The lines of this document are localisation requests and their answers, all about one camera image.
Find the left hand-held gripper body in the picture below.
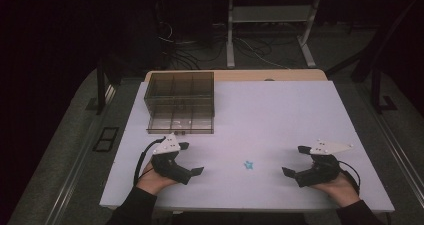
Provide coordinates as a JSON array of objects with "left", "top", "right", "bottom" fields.
[{"left": 150, "top": 133, "right": 193, "bottom": 186}]

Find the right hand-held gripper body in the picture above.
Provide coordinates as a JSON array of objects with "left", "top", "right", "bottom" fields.
[{"left": 294, "top": 138, "right": 355, "bottom": 189}]

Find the transparent brown drawer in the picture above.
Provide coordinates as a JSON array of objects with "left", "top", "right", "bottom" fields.
[{"left": 146, "top": 113, "right": 215, "bottom": 135}]

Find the transparent brown drawer cabinet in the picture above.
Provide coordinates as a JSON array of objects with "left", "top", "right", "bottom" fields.
[{"left": 143, "top": 71, "right": 216, "bottom": 118}]

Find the person's left hand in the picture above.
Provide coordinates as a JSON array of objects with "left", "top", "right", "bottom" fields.
[{"left": 135, "top": 160, "right": 178, "bottom": 197}]

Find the person's right hand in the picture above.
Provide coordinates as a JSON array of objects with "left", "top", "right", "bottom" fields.
[{"left": 311, "top": 172, "right": 361, "bottom": 209}]

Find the white table board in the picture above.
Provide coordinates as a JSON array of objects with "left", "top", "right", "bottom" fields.
[{"left": 98, "top": 80, "right": 396, "bottom": 214}]

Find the wooden table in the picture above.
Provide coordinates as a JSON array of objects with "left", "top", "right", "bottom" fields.
[{"left": 143, "top": 68, "right": 330, "bottom": 83}]

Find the black stand with foot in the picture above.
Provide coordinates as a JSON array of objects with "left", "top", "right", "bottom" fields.
[{"left": 370, "top": 66, "right": 399, "bottom": 115}]

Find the grey metal stand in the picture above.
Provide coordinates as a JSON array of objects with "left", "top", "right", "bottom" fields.
[{"left": 225, "top": 0, "right": 323, "bottom": 70}]

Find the left hand-held gripper cable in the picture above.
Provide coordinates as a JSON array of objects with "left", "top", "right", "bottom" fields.
[{"left": 133, "top": 136, "right": 167, "bottom": 187}]

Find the hand-held gripper cable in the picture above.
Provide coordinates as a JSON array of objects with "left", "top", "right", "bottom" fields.
[
  {"left": 133, "top": 136, "right": 167, "bottom": 187},
  {"left": 338, "top": 160, "right": 362, "bottom": 197}
]

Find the right hand-held gripper cable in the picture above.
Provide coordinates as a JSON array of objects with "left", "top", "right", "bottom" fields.
[{"left": 338, "top": 160, "right": 362, "bottom": 197}]

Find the metal floor rail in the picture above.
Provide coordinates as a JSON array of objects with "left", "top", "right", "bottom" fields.
[
  {"left": 354, "top": 83, "right": 424, "bottom": 201},
  {"left": 43, "top": 84, "right": 118, "bottom": 225}
]

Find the tangle of black floor cables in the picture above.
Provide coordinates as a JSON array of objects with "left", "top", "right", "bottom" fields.
[{"left": 155, "top": 18, "right": 303, "bottom": 71}]

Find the white floor cable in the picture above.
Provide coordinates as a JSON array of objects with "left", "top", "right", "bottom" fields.
[{"left": 235, "top": 36, "right": 292, "bottom": 70}]

